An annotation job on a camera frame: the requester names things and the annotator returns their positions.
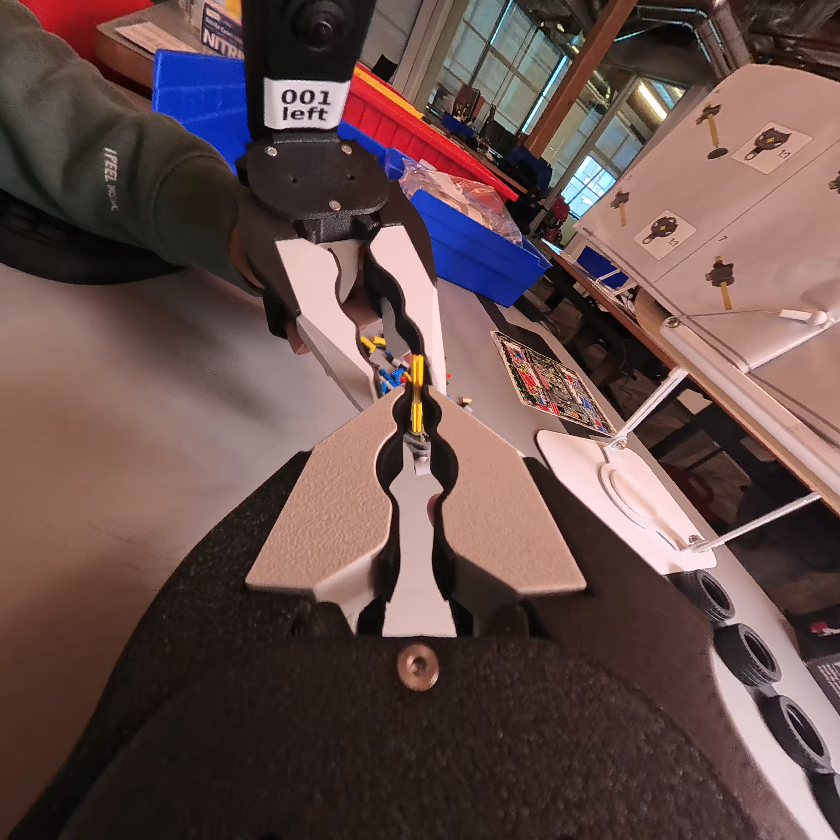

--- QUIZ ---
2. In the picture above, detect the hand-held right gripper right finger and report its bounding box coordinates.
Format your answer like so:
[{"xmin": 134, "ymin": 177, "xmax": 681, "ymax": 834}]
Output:
[{"xmin": 427, "ymin": 387, "xmax": 588, "ymax": 634}]

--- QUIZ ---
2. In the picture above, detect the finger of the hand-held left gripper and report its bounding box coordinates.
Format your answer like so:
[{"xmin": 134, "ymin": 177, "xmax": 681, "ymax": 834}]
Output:
[
  {"xmin": 274, "ymin": 238, "xmax": 383, "ymax": 414},
  {"xmin": 366, "ymin": 225, "xmax": 450, "ymax": 398}
]

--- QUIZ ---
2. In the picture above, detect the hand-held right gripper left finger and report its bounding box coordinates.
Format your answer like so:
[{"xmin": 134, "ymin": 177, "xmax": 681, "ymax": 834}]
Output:
[{"xmin": 245, "ymin": 386, "xmax": 406, "ymax": 634}]

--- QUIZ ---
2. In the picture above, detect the yellow lego axle assembly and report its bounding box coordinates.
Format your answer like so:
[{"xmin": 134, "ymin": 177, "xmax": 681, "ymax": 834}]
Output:
[{"xmin": 402, "ymin": 354, "xmax": 434, "ymax": 475}]

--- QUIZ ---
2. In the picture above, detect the instruction booklet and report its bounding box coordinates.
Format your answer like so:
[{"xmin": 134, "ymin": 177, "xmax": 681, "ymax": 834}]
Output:
[{"xmin": 574, "ymin": 63, "xmax": 840, "ymax": 421}]

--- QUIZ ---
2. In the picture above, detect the white page holder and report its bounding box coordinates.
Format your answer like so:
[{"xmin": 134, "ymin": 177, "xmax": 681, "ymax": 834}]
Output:
[{"xmin": 666, "ymin": 307, "xmax": 829, "ymax": 330}]

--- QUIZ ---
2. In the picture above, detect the person's left forearm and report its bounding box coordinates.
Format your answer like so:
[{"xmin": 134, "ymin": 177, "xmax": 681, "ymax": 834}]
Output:
[{"xmin": 0, "ymin": 0, "xmax": 263, "ymax": 296}]

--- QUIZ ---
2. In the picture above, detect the pile of small lego pieces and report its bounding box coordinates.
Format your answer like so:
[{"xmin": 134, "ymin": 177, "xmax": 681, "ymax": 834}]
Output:
[{"xmin": 360, "ymin": 335, "xmax": 473, "ymax": 411}]

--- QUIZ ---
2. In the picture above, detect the plastic bag of lego parts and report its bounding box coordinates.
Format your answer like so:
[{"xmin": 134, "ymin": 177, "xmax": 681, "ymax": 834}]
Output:
[{"xmin": 399, "ymin": 157, "xmax": 526, "ymax": 245}]

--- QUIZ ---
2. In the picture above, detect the person's left hand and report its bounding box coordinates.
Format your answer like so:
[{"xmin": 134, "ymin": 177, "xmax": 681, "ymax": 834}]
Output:
[{"xmin": 226, "ymin": 223, "xmax": 382, "ymax": 358}]

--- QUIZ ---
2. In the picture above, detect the blue plastic bin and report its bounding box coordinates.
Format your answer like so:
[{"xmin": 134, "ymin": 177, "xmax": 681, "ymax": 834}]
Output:
[
  {"xmin": 152, "ymin": 49, "xmax": 253, "ymax": 175},
  {"xmin": 387, "ymin": 147, "xmax": 552, "ymax": 307}
]

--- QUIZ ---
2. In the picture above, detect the white book stand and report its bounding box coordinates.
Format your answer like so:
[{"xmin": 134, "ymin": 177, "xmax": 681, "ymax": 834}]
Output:
[{"xmin": 537, "ymin": 246, "xmax": 840, "ymax": 572}]

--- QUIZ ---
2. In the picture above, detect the red plastic bin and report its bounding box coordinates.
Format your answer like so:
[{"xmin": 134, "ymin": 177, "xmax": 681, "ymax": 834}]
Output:
[
  {"xmin": 20, "ymin": 0, "xmax": 155, "ymax": 63},
  {"xmin": 341, "ymin": 62, "xmax": 519, "ymax": 201}
]

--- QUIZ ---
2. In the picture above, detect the colourful sticker sheet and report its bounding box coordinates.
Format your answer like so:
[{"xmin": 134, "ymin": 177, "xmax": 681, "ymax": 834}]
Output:
[{"xmin": 491, "ymin": 331, "xmax": 616, "ymax": 437}]

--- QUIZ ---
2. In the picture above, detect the printed cardboard box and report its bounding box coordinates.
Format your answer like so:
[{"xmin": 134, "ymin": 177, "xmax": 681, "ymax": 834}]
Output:
[{"xmin": 200, "ymin": 0, "xmax": 250, "ymax": 56}]

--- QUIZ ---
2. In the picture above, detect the wooden post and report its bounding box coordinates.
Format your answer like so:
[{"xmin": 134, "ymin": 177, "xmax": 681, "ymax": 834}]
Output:
[{"xmin": 525, "ymin": 0, "xmax": 637, "ymax": 158}]

